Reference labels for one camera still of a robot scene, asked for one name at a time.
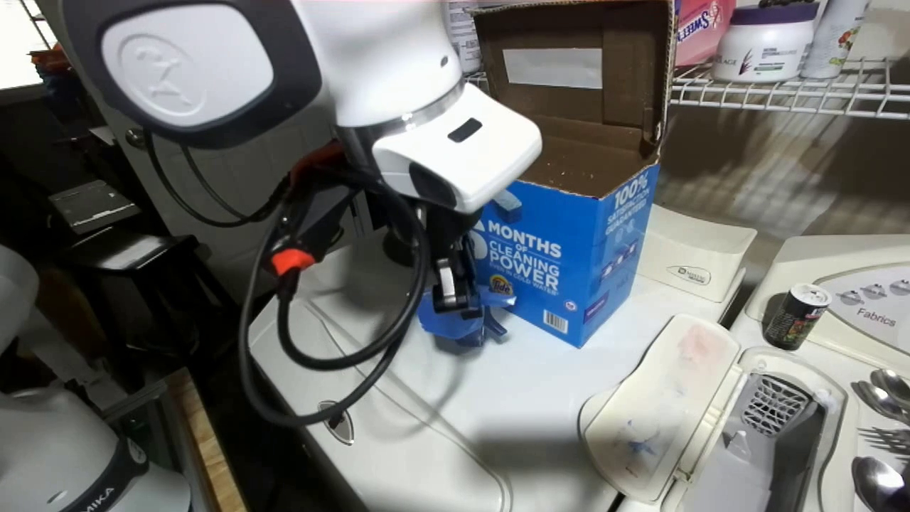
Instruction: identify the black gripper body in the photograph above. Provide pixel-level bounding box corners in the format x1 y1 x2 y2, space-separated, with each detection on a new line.
380 178 490 291

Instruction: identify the blue orange detergent box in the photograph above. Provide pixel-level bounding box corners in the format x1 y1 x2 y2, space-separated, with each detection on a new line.
470 0 677 352

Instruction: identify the black flat box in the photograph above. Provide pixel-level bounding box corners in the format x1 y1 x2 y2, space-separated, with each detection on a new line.
47 178 143 240

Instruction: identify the white washing machine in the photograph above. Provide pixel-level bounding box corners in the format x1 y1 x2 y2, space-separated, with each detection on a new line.
238 201 763 512

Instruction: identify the wooden floor plank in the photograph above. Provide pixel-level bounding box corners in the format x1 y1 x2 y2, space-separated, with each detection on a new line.
168 366 249 512

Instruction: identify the black stool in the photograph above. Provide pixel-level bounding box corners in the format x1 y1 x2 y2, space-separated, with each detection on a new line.
69 231 244 380

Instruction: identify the dark soda can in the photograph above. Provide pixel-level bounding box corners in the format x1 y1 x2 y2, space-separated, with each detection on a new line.
763 281 835 352

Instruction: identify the pink bottle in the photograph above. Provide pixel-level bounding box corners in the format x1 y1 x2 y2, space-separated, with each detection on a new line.
677 0 738 68

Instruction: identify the white tub purple lid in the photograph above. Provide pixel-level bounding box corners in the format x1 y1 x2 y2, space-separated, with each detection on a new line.
711 0 821 86

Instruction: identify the white dryer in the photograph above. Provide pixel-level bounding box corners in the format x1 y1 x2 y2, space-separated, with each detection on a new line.
576 231 910 512

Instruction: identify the metal fork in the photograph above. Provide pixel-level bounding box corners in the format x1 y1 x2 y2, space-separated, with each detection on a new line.
857 424 910 461

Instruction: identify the large metal spoon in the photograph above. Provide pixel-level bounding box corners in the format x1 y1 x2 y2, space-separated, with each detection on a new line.
849 452 910 512

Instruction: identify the orange cable strap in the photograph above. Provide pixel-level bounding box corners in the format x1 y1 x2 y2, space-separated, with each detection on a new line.
268 248 319 278

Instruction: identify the white wire shelf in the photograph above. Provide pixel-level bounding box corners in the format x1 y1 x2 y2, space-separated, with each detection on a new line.
665 60 910 124

